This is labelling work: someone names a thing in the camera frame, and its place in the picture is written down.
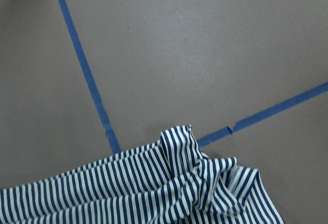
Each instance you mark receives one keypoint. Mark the navy white striped polo shirt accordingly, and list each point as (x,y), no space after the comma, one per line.
(169,181)

